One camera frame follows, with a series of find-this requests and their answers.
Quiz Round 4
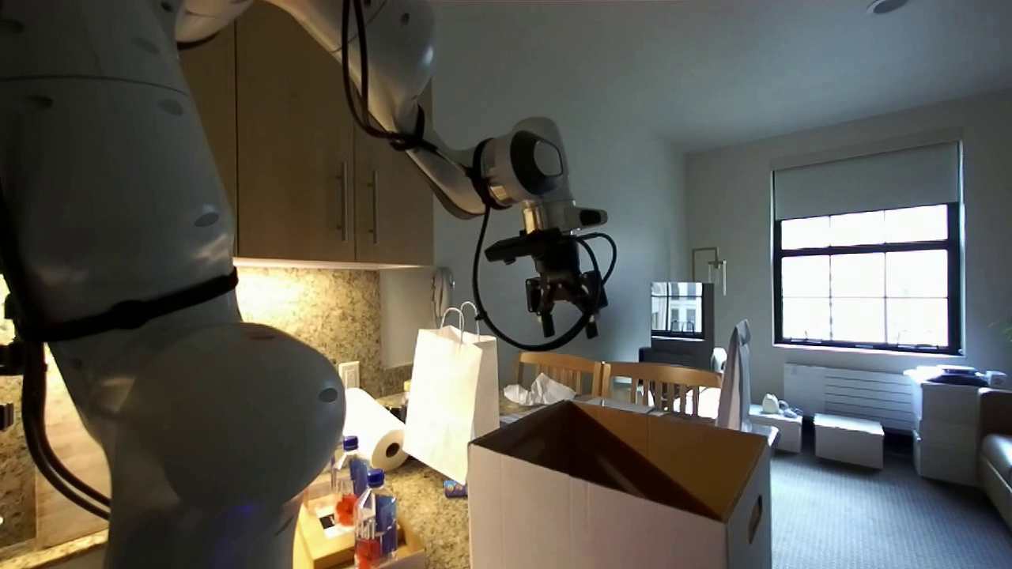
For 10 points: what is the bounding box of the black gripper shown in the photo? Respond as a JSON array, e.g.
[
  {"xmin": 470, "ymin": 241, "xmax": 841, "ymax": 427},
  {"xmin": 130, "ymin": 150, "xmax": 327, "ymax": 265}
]
[{"xmin": 523, "ymin": 232, "xmax": 612, "ymax": 341}]

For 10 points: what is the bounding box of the white cardboard storage box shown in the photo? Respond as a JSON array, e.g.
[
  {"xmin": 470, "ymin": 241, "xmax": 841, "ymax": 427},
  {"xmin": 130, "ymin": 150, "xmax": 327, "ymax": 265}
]
[{"xmin": 465, "ymin": 399, "xmax": 777, "ymax": 569}]

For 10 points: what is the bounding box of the white storage cube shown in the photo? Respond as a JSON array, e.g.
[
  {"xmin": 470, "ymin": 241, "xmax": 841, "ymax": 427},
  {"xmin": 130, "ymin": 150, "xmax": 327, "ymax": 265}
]
[
  {"xmin": 749, "ymin": 394, "xmax": 808, "ymax": 459},
  {"xmin": 814, "ymin": 412, "xmax": 889, "ymax": 475}
]

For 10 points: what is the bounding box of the small tan box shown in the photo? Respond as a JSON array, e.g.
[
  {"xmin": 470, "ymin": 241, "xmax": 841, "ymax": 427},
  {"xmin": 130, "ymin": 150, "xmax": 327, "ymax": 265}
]
[{"xmin": 294, "ymin": 501, "xmax": 360, "ymax": 569}]

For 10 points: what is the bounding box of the wooden dining chair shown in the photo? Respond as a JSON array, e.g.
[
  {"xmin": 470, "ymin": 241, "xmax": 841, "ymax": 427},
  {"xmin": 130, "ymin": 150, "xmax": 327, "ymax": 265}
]
[
  {"xmin": 604, "ymin": 360, "xmax": 727, "ymax": 424},
  {"xmin": 515, "ymin": 349, "xmax": 612, "ymax": 404}
]

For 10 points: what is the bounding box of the crumpled white plastic bag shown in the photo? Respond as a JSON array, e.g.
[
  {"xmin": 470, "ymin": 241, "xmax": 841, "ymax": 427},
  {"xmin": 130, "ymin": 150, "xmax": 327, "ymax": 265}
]
[{"xmin": 504, "ymin": 372, "xmax": 580, "ymax": 419}]

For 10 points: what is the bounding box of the lit flat screen monitor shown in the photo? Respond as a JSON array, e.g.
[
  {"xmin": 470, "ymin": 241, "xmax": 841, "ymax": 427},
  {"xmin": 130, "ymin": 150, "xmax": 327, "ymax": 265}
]
[{"xmin": 645, "ymin": 279, "xmax": 710, "ymax": 341}]

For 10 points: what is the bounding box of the dark TV stand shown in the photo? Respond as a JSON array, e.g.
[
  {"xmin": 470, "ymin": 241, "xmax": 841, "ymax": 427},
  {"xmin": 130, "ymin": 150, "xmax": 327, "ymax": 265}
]
[{"xmin": 637, "ymin": 334, "xmax": 722, "ymax": 372}]

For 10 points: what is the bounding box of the white paper shopping bag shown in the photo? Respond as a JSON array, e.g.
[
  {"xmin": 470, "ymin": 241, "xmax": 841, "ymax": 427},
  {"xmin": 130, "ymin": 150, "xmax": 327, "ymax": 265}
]
[{"xmin": 404, "ymin": 298, "xmax": 504, "ymax": 488}]

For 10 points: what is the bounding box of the white hanging cloth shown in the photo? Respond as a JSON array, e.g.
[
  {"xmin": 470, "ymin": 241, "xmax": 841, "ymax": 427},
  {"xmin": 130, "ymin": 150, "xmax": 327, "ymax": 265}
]
[{"xmin": 719, "ymin": 319, "xmax": 755, "ymax": 433}]

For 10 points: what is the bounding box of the white paper towel roll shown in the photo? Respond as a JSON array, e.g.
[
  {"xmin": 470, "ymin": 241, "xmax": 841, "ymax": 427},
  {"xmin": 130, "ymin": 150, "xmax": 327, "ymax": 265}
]
[{"xmin": 343, "ymin": 385, "xmax": 412, "ymax": 475}]

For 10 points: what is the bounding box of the clear water bottle blue cap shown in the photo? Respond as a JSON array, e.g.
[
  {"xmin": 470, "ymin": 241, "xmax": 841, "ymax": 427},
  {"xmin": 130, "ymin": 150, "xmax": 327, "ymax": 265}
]
[
  {"xmin": 350, "ymin": 469, "xmax": 408, "ymax": 569},
  {"xmin": 333, "ymin": 433, "xmax": 372, "ymax": 530}
]

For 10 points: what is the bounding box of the black framed window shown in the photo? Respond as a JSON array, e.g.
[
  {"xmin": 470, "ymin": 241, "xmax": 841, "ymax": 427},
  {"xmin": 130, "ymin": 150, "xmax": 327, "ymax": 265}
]
[{"xmin": 772, "ymin": 201, "xmax": 966, "ymax": 357}]

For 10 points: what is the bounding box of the white roller blind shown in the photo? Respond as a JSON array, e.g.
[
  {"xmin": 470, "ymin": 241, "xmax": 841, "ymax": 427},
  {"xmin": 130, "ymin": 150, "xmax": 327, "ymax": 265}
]
[{"xmin": 770, "ymin": 138, "xmax": 968, "ymax": 224}]

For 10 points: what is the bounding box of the white drawer cabinet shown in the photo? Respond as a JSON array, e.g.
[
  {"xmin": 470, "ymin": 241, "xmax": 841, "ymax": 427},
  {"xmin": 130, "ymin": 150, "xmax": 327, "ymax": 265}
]
[{"xmin": 912, "ymin": 370, "xmax": 990, "ymax": 490}]

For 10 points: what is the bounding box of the grey sofa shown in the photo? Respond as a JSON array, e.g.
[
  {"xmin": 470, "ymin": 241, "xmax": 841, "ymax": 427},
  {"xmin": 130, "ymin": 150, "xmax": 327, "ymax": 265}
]
[{"xmin": 978, "ymin": 390, "xmax": 1012, "ymax": 530}]

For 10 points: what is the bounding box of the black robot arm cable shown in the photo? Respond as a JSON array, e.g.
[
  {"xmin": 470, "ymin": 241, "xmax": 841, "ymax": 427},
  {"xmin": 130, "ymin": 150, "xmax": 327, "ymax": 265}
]
[{"xmin": 0, "ymin": 0, "xmax": 621, "ymax": 526}]

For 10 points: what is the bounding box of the white wall radiator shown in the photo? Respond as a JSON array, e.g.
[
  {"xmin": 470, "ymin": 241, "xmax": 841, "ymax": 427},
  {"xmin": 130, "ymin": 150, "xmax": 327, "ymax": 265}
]
[{"xmin": 786, "ymin": 360, "xmax": 929, "ymax": 433}]

